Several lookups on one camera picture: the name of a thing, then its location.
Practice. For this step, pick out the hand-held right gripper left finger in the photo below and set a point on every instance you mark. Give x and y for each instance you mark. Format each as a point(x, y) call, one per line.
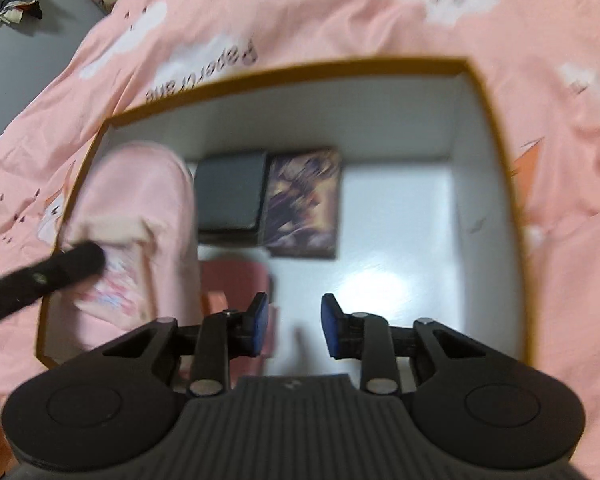
point(260, 322)

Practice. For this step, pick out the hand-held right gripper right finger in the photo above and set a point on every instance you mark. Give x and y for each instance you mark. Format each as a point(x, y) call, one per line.
point(330, 325)

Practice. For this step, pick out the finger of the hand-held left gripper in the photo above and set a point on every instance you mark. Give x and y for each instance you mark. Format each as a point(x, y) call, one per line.
point(40, 277)

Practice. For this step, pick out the small pink box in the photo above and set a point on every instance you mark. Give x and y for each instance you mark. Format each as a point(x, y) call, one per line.
point(235, 282)

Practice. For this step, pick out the orange cardboard box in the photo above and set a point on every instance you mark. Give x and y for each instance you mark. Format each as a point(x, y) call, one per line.
point(400, 210)

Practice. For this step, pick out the illustrated card box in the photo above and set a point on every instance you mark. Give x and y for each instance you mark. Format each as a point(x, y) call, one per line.
point(302, 205)

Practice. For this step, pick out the dark grey box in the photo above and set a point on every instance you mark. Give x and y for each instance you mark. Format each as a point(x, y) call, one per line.
point(230, 195)

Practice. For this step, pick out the pink printed blanket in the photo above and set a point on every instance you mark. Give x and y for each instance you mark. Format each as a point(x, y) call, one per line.
point(330, 15)

